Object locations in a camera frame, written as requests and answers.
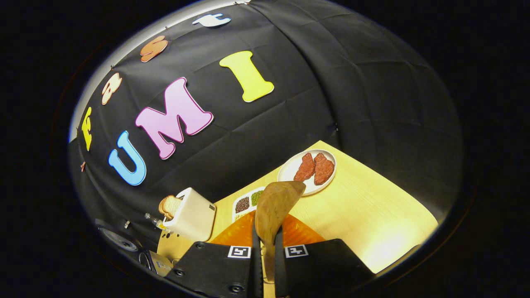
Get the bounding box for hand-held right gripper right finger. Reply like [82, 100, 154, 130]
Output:
[274, 213, 375, 298]

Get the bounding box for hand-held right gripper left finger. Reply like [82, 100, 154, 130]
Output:
[166, 210, 264, 298]

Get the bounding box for wooden spoon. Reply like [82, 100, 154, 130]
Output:
[254, 180, 306, 286]

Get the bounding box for dark grey rice cooker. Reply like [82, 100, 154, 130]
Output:
[94, 218, 174, 278]

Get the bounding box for white toaster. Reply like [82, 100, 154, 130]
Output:
[164, 187, 217, 242]

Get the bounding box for white divided dish of beans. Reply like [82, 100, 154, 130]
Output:
[232, 186, 265, 223]

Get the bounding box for small glass bottle yellow label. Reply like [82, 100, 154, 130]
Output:
[144, 213, 166, 231]

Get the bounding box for toasted bread slice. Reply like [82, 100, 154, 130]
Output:
[158, 195, 183, 220]

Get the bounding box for red meat piece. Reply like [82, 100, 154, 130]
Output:
[313, 153, 335, 185]
[294, 152, 316, 182]

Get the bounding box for white round plate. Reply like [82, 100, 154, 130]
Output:
[277, 149, 337, 196]

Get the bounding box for black backdrop cloth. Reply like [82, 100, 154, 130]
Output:
[68, 0, 464, 265]

